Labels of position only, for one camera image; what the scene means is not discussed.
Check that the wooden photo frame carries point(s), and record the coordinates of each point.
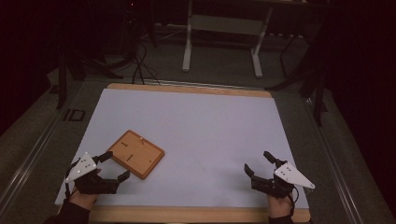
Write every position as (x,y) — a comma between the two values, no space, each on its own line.
(137,154)

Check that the white metal desk frame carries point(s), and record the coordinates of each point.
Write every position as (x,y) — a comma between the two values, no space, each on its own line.
(225,25)

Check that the person's left hand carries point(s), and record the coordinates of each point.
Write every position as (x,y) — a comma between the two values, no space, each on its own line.
(83,199)

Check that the black metal stand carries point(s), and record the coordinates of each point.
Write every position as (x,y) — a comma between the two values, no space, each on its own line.
(317,93)
(62,81)

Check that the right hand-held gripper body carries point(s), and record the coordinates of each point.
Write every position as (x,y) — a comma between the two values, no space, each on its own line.
(288,175)

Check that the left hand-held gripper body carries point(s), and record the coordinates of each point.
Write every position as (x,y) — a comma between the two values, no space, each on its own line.
(83,165)

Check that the aluminium rail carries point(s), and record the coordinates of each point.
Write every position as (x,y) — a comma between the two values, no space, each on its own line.
(336,168)
(28,161)

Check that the white table mat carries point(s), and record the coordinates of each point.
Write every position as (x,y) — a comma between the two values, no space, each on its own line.
(202,124)

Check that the black floor bracket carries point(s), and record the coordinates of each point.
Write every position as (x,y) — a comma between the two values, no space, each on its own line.
(74,115)

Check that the person's right hand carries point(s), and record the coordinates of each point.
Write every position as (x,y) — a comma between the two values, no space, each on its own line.
(279,207)

